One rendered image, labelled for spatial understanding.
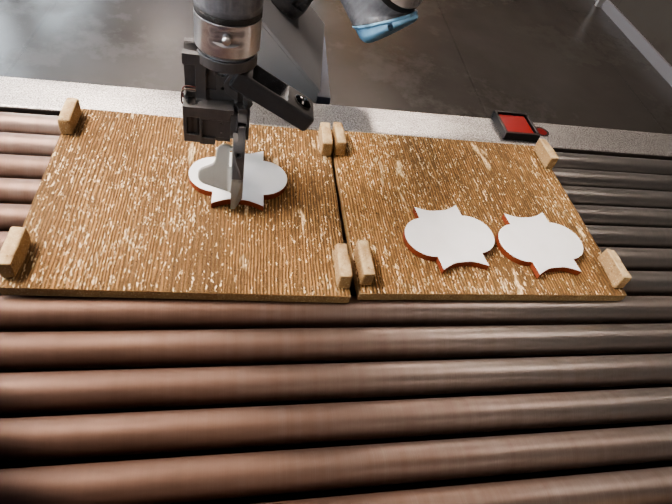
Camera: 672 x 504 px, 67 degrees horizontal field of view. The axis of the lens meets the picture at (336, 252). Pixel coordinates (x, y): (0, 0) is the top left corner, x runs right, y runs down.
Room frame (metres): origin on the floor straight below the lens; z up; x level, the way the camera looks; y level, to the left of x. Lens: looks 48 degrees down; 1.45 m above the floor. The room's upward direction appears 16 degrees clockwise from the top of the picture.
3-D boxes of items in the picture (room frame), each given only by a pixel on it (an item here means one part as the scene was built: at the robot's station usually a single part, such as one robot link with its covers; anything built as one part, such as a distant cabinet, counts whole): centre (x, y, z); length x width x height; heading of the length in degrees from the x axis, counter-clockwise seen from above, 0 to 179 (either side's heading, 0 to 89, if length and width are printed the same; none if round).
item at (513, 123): (0.94, -0.28, 0.92); 0.06 x 0.06 x 0.01; 19
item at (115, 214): (0.50, 0.21, 0.93); 0.41 x 0.35 x 0.02; 107
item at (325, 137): (0.69, 0.07, 0.95); 0.06 x 0.02 x 0.03; 17
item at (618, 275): (0.57, -0.41, 0.95); 0.06 x 0.02 x 0.03; 19
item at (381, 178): (0.64, -0.18, 0.93); 0.41 x 0.35 x 0.02; 109
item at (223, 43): (0.54, 0.19, 1.16); 0.08 x 0.08 x 0.05
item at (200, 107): (0.54, 0.19, 1.08); 0.09 x 0.08 x 0.12; 107
